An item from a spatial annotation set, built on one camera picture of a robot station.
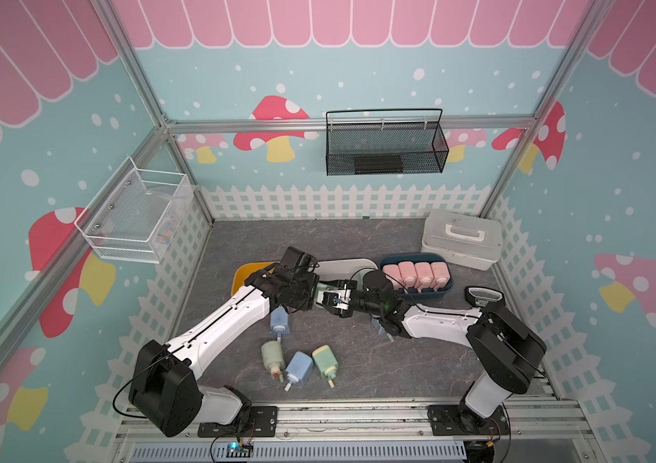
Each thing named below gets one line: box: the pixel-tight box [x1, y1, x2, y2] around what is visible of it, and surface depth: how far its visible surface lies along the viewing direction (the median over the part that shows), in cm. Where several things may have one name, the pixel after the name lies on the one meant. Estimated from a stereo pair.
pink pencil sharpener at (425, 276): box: [414, 261, 436, 294], surface depth 97 cm
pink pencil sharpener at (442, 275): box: [430, 261, 452, 292], surface depth 98 cm
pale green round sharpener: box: [260, 339, 286, 382], surface depth 80 cm
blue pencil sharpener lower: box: [283, 351, 314, 392], surface depth 78 cm
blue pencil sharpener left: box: [270, 306, 291, 342], surface depth 87 cm
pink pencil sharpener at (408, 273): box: [397, 260, 418, 289], surface depth 97 cm
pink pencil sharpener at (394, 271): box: [382, 264, 405, 291], surface depth 99 cm
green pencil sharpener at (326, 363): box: [311, 345, 339, 389], surface depth 79 cm
